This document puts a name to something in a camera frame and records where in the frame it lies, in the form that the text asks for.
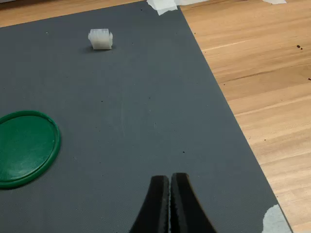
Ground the round green lid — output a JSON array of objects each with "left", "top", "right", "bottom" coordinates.
[{"left": 0, "top": 110, "right": 61, "bottom": 189}]

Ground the dark grey mat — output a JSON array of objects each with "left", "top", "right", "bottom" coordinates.
[{"left": 0, "top": 0, "right": 294, "bottom": 233}]

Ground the white plastic terminal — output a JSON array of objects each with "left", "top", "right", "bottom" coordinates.
[{"left": 87, "top": 29, "right": 114, "bottom": 50}]

